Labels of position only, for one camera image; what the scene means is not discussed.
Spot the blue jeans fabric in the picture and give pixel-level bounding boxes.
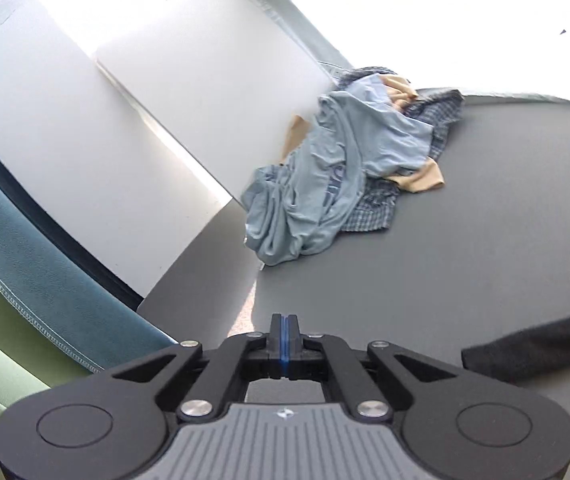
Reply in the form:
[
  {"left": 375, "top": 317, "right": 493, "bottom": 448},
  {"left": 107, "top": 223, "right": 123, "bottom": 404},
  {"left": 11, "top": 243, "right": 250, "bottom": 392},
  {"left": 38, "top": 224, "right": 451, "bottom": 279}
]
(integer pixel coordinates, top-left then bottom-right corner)
[{"left": 0, "top": 152, "right": 178, "bottom": 373}]

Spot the large white board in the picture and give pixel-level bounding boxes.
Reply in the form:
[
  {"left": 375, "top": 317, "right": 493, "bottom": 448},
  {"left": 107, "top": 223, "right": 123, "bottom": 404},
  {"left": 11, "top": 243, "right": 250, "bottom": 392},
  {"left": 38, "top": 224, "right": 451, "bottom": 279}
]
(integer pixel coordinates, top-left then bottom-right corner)
[{"left": 0, "top": 0, "right": 233, "bottom": 302}]

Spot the black knit sweater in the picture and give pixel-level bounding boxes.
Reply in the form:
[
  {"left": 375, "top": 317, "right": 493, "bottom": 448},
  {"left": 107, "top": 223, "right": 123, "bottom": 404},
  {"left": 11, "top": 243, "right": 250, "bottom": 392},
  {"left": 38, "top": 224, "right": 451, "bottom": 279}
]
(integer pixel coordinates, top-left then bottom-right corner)
[{"left": 461, "top": 289, "right": 570, "bottom": 389}]

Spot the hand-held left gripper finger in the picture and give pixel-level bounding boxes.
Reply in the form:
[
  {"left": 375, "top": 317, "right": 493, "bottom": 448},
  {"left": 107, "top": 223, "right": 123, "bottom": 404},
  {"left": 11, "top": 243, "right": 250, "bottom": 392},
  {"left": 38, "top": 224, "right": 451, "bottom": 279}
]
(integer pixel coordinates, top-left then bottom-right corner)
[
  {"left": 108, "top": 314, "right": 284, "bottom": 422},
  {"left": 284, "top": 314, "right": 466, "bottom": 422}
]

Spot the light green cushion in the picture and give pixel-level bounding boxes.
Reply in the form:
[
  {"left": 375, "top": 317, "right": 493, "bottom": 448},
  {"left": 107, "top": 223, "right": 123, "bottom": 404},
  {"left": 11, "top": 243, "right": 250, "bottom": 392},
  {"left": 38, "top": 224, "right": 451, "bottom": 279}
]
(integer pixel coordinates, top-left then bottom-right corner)
[{"left": 0, "top": 252, "right": 90, "bottom": 466}]

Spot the small white board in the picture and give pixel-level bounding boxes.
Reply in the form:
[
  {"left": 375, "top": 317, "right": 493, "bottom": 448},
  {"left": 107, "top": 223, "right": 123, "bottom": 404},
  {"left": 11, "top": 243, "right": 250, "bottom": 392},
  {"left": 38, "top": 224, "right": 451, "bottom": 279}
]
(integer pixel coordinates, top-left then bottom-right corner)
[{"left": 96, "top": 0, "right": 336, "bottom": 203}]

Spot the light blue shirt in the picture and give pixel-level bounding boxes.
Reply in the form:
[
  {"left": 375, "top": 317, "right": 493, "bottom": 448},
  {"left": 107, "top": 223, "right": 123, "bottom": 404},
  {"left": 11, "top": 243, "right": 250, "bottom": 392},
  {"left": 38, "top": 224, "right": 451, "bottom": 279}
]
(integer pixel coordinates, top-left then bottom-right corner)
[{"left": 242, "top": 72, "right": 436, "bottom": 267}]

